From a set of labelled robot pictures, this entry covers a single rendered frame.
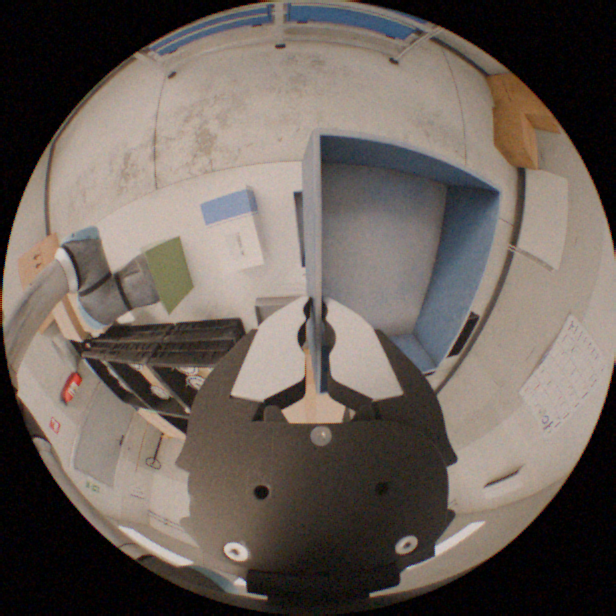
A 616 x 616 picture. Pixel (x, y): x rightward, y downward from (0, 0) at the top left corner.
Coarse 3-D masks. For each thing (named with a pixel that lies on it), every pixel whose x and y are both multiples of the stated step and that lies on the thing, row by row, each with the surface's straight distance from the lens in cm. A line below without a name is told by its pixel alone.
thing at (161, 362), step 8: (152, 360) 67; (160, 360) 65; (168, 360) 62; (176, 360) 60; (184, 360) 58; (192, 360) 57; (200, 360) 55; (208, 360) 54; (216, 360) 52; (152, 368) 69; (160, 376) 71
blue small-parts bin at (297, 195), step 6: (294, 192) 46; (300, 192) 49; (294, 198) 45; (300, 198) 52; (294, 204) 45; (300, 204) 52; (294, 210) 45; (300, 210) 52; (300, 216) 52; (300, 222) 52; (300, 228) 52; (300, 234) 53; (300, 240) 53; (300, 246) 53; (300, 252) 47; (300, 258) 47
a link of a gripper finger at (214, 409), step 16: (240, 352) 8; (224, 368) 8; (240, 368) 8; (208, 384) 8; (224, 384) 7; (208, 400) 7; (224, 400) 7; (240, 400) 7; (192, 416) 7; (208, 416) 7; (224, 416) 7; (240, 416) 7; (256, 416) 7; (192, 432) 7; (208, 432) 7; (192, 448) 7; (176, 464) 7
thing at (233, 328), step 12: (180, 324) 77; (192, 324) 74; (204, 324) 71; (216, 324) 68; (228, 324) 66; (240, 324) 67; (168, 336) 73; (180, 336) 69; (192, 336) 66; (204, 336) 63; (216, 336) 60; (228, 336) 58; (240, 336) 65
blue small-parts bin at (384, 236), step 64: (320, 128) 10; (320, 192) 9; (384, 192) 18; (448, 192) 22; (320, 256) 9; (384, 256) 18; (448, 256) 21; (320, 320) 11; (384, 320) 23; (448, 320) 22; (320, 384) 19
